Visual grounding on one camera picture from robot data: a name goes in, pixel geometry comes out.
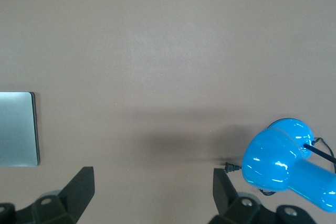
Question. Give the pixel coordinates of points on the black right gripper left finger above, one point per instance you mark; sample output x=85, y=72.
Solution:
x=76, y=192

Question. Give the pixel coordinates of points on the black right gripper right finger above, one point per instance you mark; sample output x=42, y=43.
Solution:
x=223, y=195

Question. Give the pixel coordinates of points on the silver grey laptop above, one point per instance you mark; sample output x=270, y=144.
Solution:
x=15, y=129

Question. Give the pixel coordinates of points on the blue desk lamp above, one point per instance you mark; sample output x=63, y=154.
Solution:
x=270, y=155

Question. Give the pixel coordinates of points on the brown table cover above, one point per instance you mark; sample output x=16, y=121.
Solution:
x=157, y=37

